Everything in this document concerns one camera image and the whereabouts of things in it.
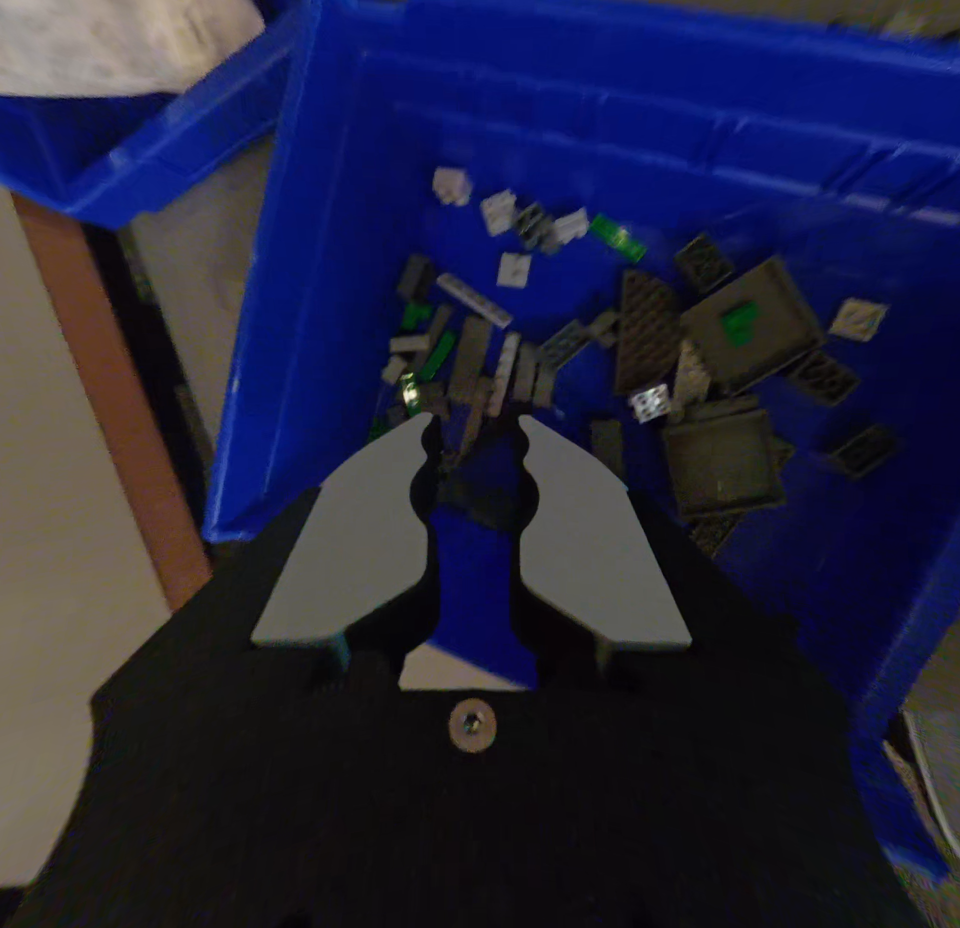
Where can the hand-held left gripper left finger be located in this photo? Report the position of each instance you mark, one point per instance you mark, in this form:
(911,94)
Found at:
(345,560)

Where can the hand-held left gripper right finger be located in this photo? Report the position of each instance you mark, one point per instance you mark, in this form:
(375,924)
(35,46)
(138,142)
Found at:
(592,560)

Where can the pile of grey building bricks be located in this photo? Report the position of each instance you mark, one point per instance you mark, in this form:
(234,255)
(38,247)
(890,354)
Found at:
(720,328)

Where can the blue plastic bin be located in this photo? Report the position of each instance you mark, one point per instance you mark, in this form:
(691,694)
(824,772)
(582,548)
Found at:
(480,117)
(150,162)

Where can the grey desk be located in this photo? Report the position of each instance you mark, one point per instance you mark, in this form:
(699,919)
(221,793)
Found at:
(202,283)

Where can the white printed paper bag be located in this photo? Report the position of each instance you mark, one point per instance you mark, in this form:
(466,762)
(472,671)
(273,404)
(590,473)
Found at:
(112,27)

